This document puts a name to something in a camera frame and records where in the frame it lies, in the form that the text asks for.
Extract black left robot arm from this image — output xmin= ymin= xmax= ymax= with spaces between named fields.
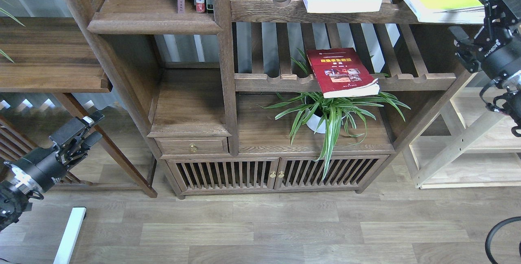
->
xmin=0 ymin=111 xmax=105 ymax=229

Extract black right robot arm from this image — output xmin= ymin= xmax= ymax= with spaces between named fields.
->
xmin=449 ymin=0 xmax=521 ymax=137

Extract light wooden shelf rack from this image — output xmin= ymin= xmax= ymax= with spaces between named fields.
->
xmin=403 ymin=72 xmax=521 ymax=189

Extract white metal post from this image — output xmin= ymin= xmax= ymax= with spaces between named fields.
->
xmin=53 ymin=207 xmax=86 ymax=264

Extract black cable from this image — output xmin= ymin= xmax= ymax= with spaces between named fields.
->
xmin=484 ymin=216 xmax=521 ymax=264

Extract green spider plant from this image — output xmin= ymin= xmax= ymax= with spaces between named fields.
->
xmin=269 ymin=51 xmax=409 ymax=177

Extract red cover book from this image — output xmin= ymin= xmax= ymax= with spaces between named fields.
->
xmin=306 ymin=48 xmax=380 ymax=98

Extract brass drawer knob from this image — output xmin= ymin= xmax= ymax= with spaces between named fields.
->
xmin=189 ymin=143 xmax=198 ymax=153

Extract dark wooden bookshelf cabinet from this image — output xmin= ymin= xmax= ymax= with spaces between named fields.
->
xmin=65 ymin=0 xmax=470 ymax=199

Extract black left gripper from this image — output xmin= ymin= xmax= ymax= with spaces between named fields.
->
xmin=12 ymin=111 xmax=105 ymax=193

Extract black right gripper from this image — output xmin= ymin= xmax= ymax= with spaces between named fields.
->
xmin=449 ymin=0 xmax=521 ymax=82

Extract green plant leaves at left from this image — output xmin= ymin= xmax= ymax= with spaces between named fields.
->
xmin=0 ymin=0 xmax=26 ymax=64

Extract white plant pot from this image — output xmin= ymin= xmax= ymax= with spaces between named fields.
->
xmin=304 ymin=96 xmax=345 ymax=134

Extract dark wooden side table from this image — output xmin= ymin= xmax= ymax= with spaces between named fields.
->
xmin=0 ymin=17 xmax=158 ymax=198

